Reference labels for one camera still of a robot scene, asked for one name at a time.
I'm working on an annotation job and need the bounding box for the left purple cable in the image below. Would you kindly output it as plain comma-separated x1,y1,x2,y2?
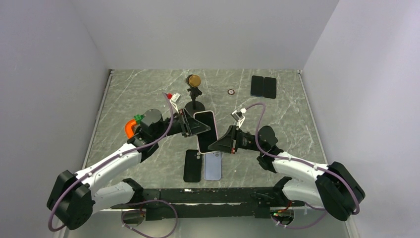
48,92,179,238

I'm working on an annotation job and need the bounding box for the black phone case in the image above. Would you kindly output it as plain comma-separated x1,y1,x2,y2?
183,149,203,183

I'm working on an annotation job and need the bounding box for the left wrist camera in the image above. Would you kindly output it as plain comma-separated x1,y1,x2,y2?
167,93,182,112

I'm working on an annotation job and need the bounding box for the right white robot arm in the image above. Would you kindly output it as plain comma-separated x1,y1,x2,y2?
208,125,366,221

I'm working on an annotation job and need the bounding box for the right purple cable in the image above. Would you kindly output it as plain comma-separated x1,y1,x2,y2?
241,102,362,230

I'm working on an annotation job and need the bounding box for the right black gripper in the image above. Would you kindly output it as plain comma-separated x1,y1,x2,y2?
208,125,265,154

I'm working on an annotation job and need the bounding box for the lilac phone case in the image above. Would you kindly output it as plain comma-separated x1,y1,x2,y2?
204,151,222,181

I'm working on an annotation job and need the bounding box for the blue smartphone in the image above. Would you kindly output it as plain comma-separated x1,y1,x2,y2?
250,75,264,97

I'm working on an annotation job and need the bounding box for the black stand with gold disc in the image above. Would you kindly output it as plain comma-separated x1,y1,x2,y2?
185,74,206,116

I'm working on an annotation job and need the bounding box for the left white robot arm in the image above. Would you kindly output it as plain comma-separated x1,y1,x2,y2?
47,109,210,232

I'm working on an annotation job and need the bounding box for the orange toy with blocks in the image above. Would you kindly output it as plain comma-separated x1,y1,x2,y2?
124,114,144,139

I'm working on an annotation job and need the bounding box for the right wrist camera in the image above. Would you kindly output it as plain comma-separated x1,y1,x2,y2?
231,108,247,128

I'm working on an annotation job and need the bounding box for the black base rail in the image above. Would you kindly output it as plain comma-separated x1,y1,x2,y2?
113,187,303,221

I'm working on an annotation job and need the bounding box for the black phone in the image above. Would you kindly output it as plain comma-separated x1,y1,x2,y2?
263,77,277,99

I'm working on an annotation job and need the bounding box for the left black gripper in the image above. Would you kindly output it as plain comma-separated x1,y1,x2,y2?
153,108,210,140

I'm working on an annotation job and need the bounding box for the purple cable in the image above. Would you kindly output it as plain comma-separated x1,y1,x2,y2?
48,92,179,238
241,102,362,230

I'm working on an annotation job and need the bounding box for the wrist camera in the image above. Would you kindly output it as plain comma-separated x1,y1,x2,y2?
167,93,182,112
231,108,247,128

